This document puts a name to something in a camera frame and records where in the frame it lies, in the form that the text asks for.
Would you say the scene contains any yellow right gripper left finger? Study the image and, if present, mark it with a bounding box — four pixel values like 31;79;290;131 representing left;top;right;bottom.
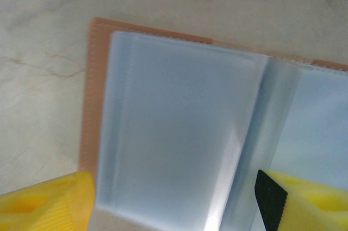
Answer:
0;170;96;231

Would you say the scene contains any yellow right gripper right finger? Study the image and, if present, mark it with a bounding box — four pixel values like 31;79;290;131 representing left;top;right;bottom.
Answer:
254;169;348;231

